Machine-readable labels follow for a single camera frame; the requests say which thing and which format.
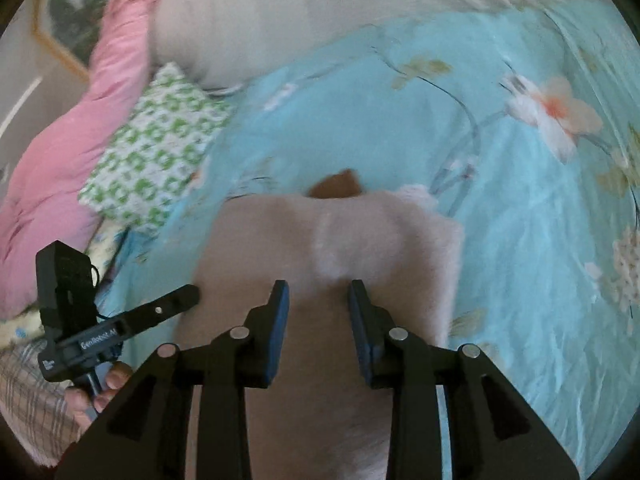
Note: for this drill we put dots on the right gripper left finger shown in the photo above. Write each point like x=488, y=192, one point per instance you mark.
x=143, y=433

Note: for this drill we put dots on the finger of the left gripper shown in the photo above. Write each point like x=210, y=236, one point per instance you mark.
x=140, y=319

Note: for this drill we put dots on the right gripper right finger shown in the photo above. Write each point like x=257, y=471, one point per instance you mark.
x=456, y=397

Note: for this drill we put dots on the beige knit sweater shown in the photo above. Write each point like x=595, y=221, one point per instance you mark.
x=319, y=419

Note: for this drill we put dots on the left hand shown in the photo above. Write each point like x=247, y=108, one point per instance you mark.
x=80, y=405

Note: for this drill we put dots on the plaid fabric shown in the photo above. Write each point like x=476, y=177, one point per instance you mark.
x=33, y=408

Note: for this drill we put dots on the green white checkered pillow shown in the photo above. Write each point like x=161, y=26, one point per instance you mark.
x=150, y=160

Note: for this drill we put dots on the pink quilted comforter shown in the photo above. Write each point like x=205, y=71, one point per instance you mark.
x=41, y=205

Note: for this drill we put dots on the light blue floral bedsheet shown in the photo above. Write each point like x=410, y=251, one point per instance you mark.
x=523, y=125

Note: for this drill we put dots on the gold framed picture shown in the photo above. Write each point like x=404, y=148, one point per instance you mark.
x=69, y=29

